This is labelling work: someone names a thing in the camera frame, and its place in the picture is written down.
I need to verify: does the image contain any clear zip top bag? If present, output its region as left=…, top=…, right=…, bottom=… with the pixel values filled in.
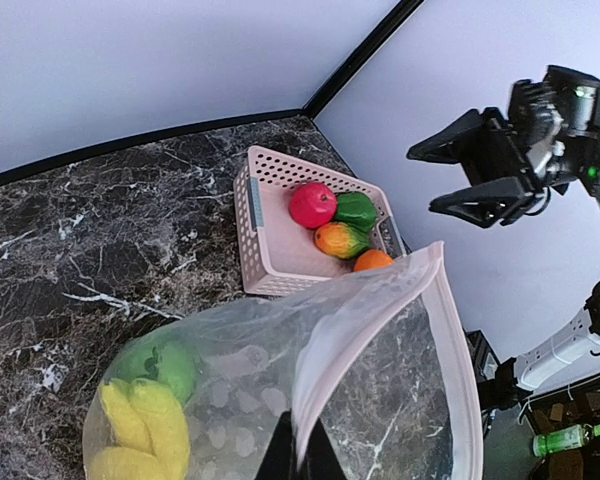
left=82, top=243, right=483, bottom=479

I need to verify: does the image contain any green toy watermelon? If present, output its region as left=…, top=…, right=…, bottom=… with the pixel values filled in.
left=112, top=339, right=198, bottom=405

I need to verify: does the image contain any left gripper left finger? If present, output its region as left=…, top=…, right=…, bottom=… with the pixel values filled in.
left=259, top=415, right=296, bottom=480

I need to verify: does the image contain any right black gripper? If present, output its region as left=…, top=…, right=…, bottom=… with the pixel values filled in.
left=406, top=108, right=544, bottom=228

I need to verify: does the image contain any green toy pepper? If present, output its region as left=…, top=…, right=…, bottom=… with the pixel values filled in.
left=333, top=192, right=377, bottom=233

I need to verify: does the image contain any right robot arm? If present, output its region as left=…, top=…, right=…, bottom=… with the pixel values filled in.
left=406, top=65, right=600, bottom=416

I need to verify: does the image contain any pink plastic basket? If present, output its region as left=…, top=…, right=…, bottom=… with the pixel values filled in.
left=233, top=145, right=407, bottom=296

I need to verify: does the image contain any green plastic bottle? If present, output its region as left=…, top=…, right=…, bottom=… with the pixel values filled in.
left=532, top=424, right=600, bottom=458

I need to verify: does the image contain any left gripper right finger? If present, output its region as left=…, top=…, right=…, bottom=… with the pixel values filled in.
left=299, top=419, right=347, bottom=480

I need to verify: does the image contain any orange toy orange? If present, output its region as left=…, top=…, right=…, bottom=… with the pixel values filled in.
left=354, top=249, right=394, bottom=272

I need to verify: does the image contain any red toy apple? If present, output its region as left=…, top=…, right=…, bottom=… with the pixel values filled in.
left=289, top=182, right=338, bottom=229

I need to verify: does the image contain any yellow toy banana bunch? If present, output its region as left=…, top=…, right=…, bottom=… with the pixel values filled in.
left=99, top=378, right=190, bottom=479

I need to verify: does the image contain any yellow toy pear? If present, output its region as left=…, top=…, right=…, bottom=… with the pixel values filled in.
left=87, top=447, right=166, bottom=480

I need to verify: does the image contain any right black frame post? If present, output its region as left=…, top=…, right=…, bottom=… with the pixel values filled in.
left=303, top=0, right=424, bottom=120

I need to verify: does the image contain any orange green toy mango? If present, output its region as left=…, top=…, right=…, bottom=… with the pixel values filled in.
left=314, top=222, right=371, bottom=260

